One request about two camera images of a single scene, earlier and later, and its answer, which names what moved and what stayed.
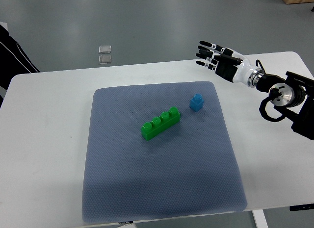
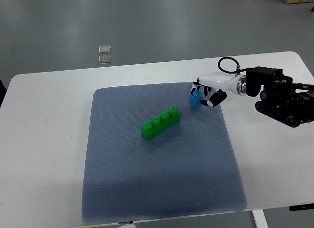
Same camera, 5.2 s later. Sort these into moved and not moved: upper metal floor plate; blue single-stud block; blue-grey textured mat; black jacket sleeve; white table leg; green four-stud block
Moved: blue single-stud block; black jacket sleeve
Not moved: green four-stud block; white table leg; blue-grey textured mat; upper metal floor plate
